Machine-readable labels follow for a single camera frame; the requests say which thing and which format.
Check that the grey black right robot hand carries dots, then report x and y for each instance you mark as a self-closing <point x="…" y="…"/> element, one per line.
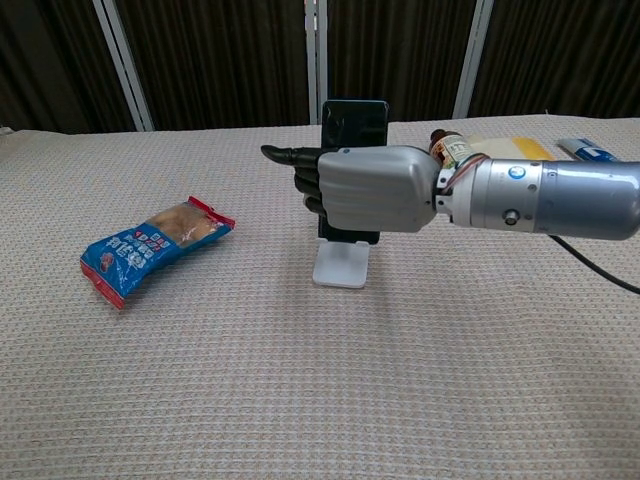
<point x="375" y="187"/>

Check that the black smartphone with teal edge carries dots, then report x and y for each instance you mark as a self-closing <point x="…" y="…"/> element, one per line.
<point x="354" y="125"/>

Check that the white phone stand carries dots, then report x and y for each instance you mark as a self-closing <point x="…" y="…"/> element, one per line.
<point x="341" y="265"/>

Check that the blue red snack bag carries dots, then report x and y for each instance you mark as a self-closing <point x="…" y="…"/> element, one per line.
<point x="145" y="250"/>

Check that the dark brown glass bottle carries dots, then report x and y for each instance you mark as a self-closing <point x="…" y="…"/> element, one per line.
<point x="450" y="147"/>

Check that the white yellow notebook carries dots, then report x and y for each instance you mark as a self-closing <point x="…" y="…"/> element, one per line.
<point x="520" y="147"/>

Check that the blue white toothpaste tube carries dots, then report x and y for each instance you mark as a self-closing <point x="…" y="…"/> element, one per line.
<point x="587" y="150"/>

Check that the beige woven tablecloth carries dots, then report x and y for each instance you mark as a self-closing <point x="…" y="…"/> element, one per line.
<point x="250" y="375"/>

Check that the grey folding screen frame post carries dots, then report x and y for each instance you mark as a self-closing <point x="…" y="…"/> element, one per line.
<point x="472" y="57"/>
<point x="124" y="65"/>
<point x="316" y="62"/>

